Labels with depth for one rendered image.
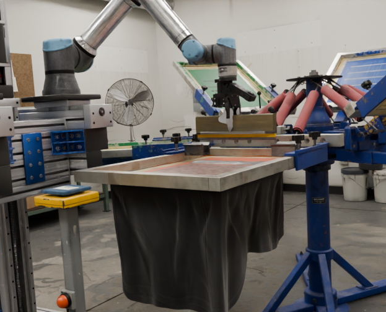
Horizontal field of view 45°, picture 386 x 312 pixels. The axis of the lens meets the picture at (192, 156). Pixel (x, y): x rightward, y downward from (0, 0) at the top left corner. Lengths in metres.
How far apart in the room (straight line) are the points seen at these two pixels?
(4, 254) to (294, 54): 5.04
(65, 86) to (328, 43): 4.61
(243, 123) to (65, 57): 0.74
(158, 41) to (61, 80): 5.65
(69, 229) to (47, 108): 0.70
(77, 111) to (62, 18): 4.50
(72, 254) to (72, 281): 0.08
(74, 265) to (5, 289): 0.54
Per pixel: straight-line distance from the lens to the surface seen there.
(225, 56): 1.84
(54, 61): 1.92
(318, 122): 2.56
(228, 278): 1.49
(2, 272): 1.87
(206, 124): 1.91
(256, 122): 1.79
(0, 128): 1.49
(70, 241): 1.38
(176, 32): 1.76
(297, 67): 6.25
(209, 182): 1.24
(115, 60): 6.79
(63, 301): 1.41
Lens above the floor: 1.17
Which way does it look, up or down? 6 degrees down
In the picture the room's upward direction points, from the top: 3 degrees counter-clockwise
